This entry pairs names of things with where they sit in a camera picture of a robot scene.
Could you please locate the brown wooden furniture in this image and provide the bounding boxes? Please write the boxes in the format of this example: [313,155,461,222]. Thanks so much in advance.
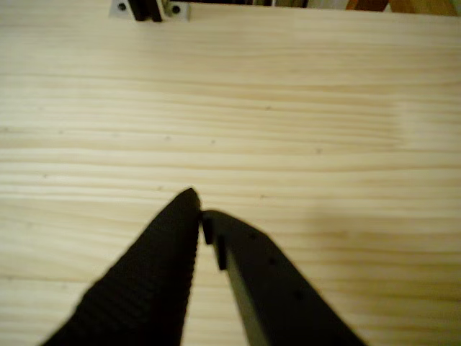
[345,0,460,17]

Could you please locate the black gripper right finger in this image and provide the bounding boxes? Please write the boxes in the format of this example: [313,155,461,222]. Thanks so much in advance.
[203,210,367,346]

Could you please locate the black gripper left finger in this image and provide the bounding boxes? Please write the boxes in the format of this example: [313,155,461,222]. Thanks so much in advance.
[41,187,201,346]

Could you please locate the silver metal bracket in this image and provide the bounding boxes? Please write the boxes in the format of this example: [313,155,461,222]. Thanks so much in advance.
[109,0,192,23]

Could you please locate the black camera pole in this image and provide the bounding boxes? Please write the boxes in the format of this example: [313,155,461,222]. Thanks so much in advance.
[129,0,163,22]

